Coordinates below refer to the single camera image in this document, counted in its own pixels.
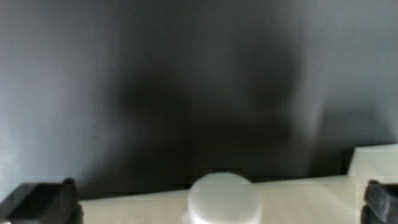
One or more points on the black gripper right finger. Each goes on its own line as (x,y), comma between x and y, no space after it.
(380,209)

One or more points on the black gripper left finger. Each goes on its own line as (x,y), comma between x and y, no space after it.
(41,203)

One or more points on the white cabinet body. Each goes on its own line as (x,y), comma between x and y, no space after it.
(304,201)

